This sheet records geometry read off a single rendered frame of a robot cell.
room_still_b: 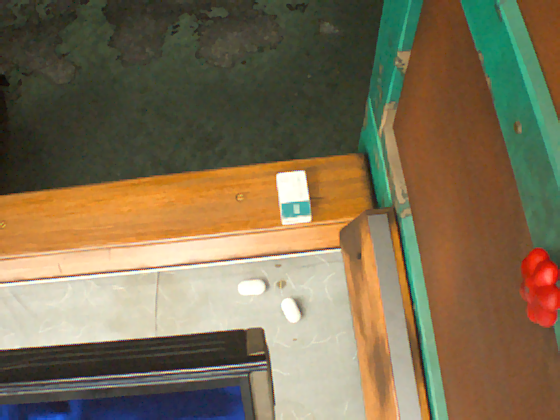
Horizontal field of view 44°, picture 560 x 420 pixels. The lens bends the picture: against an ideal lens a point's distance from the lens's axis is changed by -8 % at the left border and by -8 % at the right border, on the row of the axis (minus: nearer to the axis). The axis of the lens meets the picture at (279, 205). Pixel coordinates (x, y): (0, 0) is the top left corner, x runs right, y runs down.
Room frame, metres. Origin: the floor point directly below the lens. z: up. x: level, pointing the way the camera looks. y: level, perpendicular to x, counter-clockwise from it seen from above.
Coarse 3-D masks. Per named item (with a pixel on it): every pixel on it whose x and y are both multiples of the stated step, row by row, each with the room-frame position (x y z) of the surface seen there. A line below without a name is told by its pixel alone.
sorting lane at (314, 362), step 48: (0, 288) 0.27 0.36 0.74; (48, 288) 0.27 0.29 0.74; (96, 288) 0.27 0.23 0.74; (144, 288) 0.27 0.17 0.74; (192, 288) 0.28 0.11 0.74; (288, 288) 0.28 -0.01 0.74; (336, 288) 0.28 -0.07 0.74; (0, 336) 0.20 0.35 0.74; (48, 336) 0.21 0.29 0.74; (96, 336) 0.21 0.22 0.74; (144, 336) 0.21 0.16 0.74; (288, 336) 0.22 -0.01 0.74; (336, 336) 0.22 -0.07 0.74; (288, 384) 0.16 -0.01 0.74; (336, 384) 0.16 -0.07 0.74
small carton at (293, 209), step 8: (280, 176) 0.40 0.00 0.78; (288, 176) 0.40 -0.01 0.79; (296, 176) 0.40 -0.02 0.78; (304, 176) 0.40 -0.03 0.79; (280, 184) 0.39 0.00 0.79; (288, 184) 0.39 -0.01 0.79; (296, 184) 0.39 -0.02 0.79; (304, 184) 0.39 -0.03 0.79; (280, 192) 0.38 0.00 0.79; (288, 192) 0.38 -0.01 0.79; (296, 192) 0.38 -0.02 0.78; (304, 192) 0.38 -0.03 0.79; (280, 200) 0.37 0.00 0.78; (288, 200) 0.37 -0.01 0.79; (296, 200) 0.37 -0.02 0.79; (304, 200) 0.37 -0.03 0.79; (280, 208) 0.37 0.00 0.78; (288, 208) 0.36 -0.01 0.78; (296, 208) 0.36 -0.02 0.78; (304, 208) 0.36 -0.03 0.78; (288, 216) 0.35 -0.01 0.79; (296, 216) 0.35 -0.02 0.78; (304, 216) 0.35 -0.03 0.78
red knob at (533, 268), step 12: (540, 252) 0.13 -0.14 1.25; (528, 264) 0.13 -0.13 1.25; (540, 264) 0.12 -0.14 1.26; (552, 264) 0.12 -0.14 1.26; (528, 276) 0.12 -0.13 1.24; (540, 276) 0.11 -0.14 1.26; (552, 276) 0.11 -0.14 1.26; (528, 288) 0.11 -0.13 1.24; (540, 288) 0.11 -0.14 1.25; (552, 288) 0.11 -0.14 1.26; (528, 300) 0.11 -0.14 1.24; (540, 300) 0.10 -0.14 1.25; (552, 300) 0.10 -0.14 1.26; (528, 312) 0.10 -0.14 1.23; (540, 312) 0.10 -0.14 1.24; (552, 312) 0.10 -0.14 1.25; (540, 324) 0.09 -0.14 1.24; (552, 324) 0.09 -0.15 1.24
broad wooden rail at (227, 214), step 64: (64, 192) 0.39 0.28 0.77; (128, 192) 0.39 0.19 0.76; (192, 192) 0.39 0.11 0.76; (256, 192) 0.39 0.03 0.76; (320, 192) 0.39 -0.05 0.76; (0, 256) 0.30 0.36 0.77; (64, 256) 0.31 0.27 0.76; (128, 256) 0.31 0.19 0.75; (192, 256) 0.31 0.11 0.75; (256, 256) 0.32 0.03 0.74
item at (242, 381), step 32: (0, 352) 0.12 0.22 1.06; (32, 352) 0.12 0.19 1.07; (64, 352) 0.12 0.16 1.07; (96, 352) 0.11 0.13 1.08; (128, 352) 0.12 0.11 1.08; (160, 352) 0.12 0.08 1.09; (192, 352) 0.11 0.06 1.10; (224, 352) 0.11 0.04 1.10; (256, 352) 0.11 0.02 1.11; (0, 384) 0.08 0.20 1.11; (32, 384) 0.08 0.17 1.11; (64, 384) 0.08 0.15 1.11; (96, 384) 0.09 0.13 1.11; (128, 384) 0.09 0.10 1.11; (160, 384) 0.09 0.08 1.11; (192, 384) 0.09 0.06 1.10; (224, 384) 0.09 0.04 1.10; (256, 384) 0.09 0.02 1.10; (0, 416) 0.06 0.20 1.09; (32, 416) 0.06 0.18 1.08; (64, 416) 0.07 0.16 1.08; (96, 416) 0.07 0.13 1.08; (128, 416) 0.07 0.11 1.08; (160, 416) 0.07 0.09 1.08; (192, 416) 0.07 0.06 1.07; (224, 416) 0.07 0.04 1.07; (256, 416) 0.07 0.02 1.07
